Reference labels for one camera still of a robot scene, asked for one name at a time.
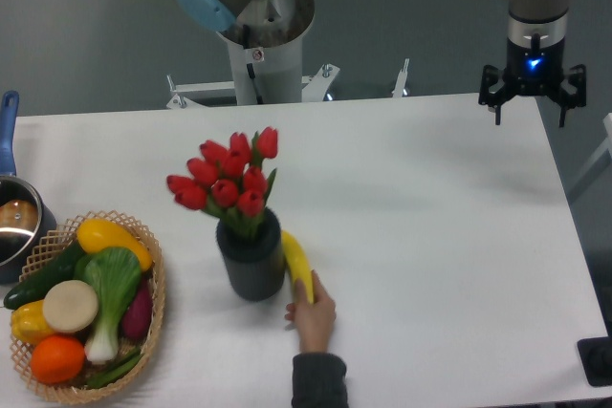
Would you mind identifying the dark green cucumber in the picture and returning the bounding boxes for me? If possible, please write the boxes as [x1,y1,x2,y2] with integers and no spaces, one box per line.
[3,241,85,311]

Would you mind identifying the blue pot with handle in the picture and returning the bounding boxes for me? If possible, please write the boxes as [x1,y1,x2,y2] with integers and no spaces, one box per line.
[1,90,56,285]

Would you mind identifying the yellow squash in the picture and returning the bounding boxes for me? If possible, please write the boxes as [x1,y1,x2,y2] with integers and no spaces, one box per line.
[76,218,153,272]

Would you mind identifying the yellow banana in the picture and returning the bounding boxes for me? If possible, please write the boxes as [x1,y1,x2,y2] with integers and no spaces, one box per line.
[281,230,315,304]

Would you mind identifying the black device at table edge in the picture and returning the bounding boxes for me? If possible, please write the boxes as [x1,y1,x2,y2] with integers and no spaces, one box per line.
[577,336,612,387]

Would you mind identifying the dark grey cylindrical vase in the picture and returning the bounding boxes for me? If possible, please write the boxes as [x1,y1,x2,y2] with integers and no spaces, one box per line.
[216,208,286,302]

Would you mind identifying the green bean pods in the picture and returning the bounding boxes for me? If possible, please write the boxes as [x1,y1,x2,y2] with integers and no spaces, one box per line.
[85,348,142,389]

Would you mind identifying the dark grey sleeved forearm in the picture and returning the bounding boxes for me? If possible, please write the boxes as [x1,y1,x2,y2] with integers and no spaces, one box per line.
[291,353,349,407]

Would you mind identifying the woven wicker basket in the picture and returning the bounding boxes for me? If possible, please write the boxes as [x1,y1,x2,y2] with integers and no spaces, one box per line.
[10,210,165,405]

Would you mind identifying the green white bok choy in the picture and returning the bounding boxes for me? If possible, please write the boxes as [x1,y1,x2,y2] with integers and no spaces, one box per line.
[75,247,142,365]

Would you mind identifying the orange fruit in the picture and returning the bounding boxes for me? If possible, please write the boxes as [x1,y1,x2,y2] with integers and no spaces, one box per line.
[30,334,85,384]

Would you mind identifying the purple sweet potato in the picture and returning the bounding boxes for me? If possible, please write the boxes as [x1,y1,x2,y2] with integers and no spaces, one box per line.
[120,279,153,340]

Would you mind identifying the person's hand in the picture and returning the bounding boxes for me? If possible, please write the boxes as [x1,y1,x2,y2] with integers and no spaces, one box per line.
[285,270,337,354]

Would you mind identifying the yellow bell pepper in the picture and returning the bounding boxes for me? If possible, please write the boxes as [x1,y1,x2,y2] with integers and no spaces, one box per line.
[11,300,57,345]

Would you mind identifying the red tulip bouquet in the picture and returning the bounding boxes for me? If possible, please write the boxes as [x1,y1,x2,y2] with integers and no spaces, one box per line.
[166,127,278,242]

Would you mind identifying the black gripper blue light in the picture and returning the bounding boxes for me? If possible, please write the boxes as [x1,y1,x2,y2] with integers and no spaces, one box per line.
[478,39,587,128]

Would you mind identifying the beige round bun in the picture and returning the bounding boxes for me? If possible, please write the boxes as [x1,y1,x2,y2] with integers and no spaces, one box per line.
[42,280,98,333]

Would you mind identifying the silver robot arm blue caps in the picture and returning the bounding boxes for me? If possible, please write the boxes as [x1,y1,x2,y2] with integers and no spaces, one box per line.
[478,0,587,126]

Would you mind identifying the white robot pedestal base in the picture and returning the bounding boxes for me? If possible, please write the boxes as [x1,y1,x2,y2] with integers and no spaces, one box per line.
[165,0,411,111]

